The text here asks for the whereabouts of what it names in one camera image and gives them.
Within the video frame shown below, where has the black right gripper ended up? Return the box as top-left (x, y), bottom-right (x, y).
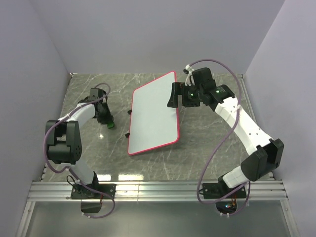
top-left (167, 82), bottom-right (203, 108)

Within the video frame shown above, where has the green whiteboard eraser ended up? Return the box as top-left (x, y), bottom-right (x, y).
top-left (107, 122), bottom-right (115, 129)

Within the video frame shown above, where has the pink framed whiteboard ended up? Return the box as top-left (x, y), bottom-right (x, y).
top-left (127, 71), bottom-right (180, 156)

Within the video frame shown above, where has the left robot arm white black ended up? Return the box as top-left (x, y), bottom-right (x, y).
top-left (43, 99), bottom-right (115, 198)

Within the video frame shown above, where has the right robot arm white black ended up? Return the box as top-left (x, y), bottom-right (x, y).
top-left (167, 82), bottom-right (284, 198)

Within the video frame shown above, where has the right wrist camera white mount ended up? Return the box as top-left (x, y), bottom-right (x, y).
top-left (184, 63), bottom-right (215, 87)

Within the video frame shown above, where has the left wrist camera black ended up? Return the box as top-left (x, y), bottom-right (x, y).
top-left (88, 88), bottom-right (106, 101)

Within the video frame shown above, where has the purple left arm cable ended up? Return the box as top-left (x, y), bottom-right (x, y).
top-left (43, 83), bottom-right (116, 219)

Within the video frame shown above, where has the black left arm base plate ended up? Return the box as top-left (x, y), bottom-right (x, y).
top-left (71, 184), bottom-right (116, 199)

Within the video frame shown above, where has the aluminium mounting rail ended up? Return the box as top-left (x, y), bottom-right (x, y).
top-left (27, 180), bottom-right (288, 202)

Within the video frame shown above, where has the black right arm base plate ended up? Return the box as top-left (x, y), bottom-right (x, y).
top-left (199, 183), bottom-right (247, 199)

